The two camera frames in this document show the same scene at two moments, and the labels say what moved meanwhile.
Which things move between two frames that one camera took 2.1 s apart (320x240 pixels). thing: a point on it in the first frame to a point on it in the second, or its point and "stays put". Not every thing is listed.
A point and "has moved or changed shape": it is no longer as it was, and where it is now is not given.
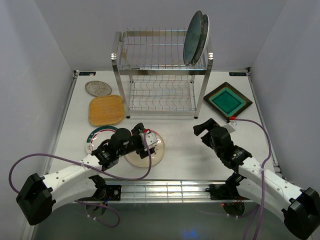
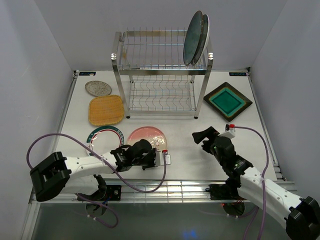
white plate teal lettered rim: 206,34 stays put
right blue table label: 237,73 stays put
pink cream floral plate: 156,156 has moved or changed shape
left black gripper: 135,132 to 152,153
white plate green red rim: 97,136 stays put
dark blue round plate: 192,36 stays put
